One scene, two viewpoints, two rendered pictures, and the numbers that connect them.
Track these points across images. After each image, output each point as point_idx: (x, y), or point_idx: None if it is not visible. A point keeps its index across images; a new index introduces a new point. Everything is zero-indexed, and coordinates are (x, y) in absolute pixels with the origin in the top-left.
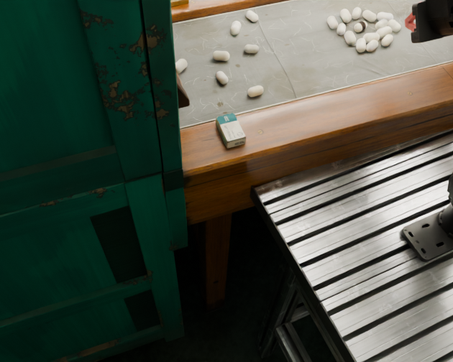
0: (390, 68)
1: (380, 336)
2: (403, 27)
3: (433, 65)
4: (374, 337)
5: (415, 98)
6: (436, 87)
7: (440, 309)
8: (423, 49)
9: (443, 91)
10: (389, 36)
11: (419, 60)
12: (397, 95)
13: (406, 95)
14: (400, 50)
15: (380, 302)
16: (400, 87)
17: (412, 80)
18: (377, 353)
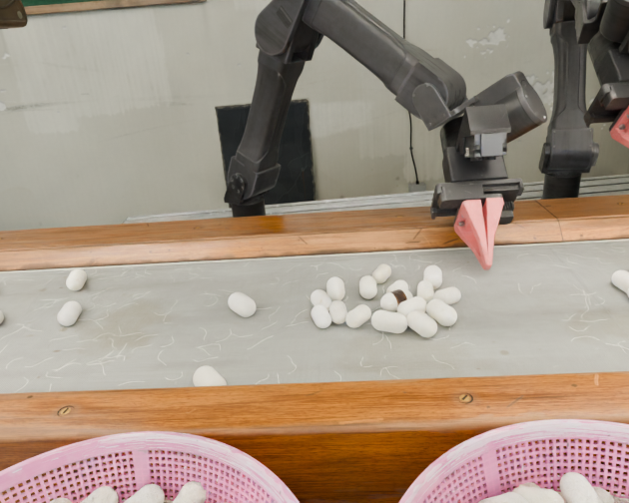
0: None
1: None
2: (599, 290)
3: (555, 243)
4: None
5: (613, 201)
6: (577, 206)
7: (589, 189)
8: (564, 260)
9: (568, 203)
10: None
11: (579, 250)
12: None
13: (626, 203)
14: (614, 262)
15: None
16: None
17: (613, 211)
18: None
